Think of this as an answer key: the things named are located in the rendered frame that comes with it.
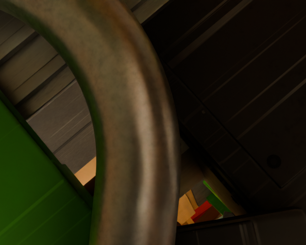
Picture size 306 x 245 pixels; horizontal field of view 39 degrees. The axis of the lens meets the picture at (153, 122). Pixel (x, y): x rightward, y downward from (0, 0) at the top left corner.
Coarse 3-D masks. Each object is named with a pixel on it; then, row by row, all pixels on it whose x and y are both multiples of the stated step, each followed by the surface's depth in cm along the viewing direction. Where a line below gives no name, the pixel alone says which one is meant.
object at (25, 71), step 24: (144, 0) 19; (168, 0) 20; (0, 24) 20; (24, 24) 19; (144, 24) 20; (0, 48) 19; (24, 48) 20; (48, 48) 20; (0, 72) 20; (24, 72) 20; (48, 72) 19; (24, 96) 19; (48, 96) 20
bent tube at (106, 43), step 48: (0, 0) 15; (48, 0) 14; (96, 0) 14; (96, 48) 14; (144, 48) 14; (96, 96) 14; (144, 96) 14; (96, 144) 15; (144, 144) 14; (96, 192) 14; (144, 192) 14; (96, 240) 14; (144, 240) 14
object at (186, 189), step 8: (184, 144) 29; (184, 152) 29; (184, 160) 31; (192, 160) 33; (184, 168) 33; (192, 168) 36; (184, 176) 36; (192, 176) 39; (200, 176) 42; (88, 184) 30; (184, 184) 39; (192, 184) 42; (184, 192) 43
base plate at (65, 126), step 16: (64, 96) 61; (80, 96) 64; (48, 112) 61; (64, 112) 65; (80, 112) 68; (48, 128) 65; (64, 128) 69; (80, 128) 73; (48, 144) 69; (64, 144) 73; (80, 144) 78; (64, 160) 79; (80, 160) 84
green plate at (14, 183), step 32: (0, 96) 18; (0, 128) 17; (32, 128) 18; (0, 160) 17; (32, 160) 17; (0, 192) 17; (32, 192) 17; (64, 192) 17; (0, 224) 17; (32, 224) 17; (64, 224) 17
